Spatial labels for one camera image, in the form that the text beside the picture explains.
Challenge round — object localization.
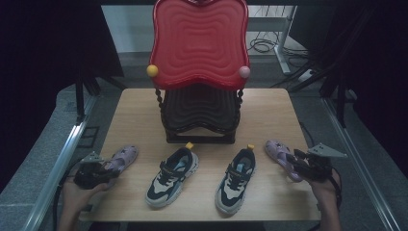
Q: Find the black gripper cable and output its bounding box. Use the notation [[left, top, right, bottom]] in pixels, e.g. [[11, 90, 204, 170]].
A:
[[52, 157, 85, 231], [329, 167, 344, 208]]

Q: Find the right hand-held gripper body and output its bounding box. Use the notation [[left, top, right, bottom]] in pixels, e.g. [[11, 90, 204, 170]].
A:
[[296, 142, 348, 183]]

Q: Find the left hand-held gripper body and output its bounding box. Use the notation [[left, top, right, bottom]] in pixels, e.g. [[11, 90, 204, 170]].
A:
[[73, 150, 112, 190]]

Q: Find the purple sandal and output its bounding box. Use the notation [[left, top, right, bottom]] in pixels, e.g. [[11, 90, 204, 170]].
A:
[[102, 144, 140, 189], [265, 139, 304, 183]]

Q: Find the aluminium rail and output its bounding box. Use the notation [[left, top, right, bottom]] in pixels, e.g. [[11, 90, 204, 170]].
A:
[[321, 95, 402, 231], [22, 95, 99, 231]]

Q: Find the red and black shoe rack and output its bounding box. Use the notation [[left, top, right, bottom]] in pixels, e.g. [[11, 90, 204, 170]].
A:
[[146, 0, 252, 144]]

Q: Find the white metal desk frame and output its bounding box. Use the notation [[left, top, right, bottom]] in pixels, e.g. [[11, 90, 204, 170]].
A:
[[246, 5, 299, 76]]

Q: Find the navy and white sneaker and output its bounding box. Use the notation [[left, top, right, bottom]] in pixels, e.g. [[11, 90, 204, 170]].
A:
[[215, 143, 257, 216], [144, 141, 200, 209]]

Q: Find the black curtain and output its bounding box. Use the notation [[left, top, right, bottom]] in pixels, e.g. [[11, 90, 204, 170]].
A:
[[288, 0, 408, 176], [0, 0, 125, 193]]

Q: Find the black cable bundle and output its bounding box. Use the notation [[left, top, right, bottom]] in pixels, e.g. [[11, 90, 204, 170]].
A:
[[247, 38, 278, 55]]

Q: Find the person's right hand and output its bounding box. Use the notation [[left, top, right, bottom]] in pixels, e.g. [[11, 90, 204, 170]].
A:
[[309, 169, 342, 210]]

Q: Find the person's left hand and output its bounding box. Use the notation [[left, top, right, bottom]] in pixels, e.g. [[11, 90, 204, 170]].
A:
[[62, 179, 109, 216]]

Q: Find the white power strip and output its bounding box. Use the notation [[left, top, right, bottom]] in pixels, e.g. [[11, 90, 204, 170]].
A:
[[297, 68, 315, 82]]

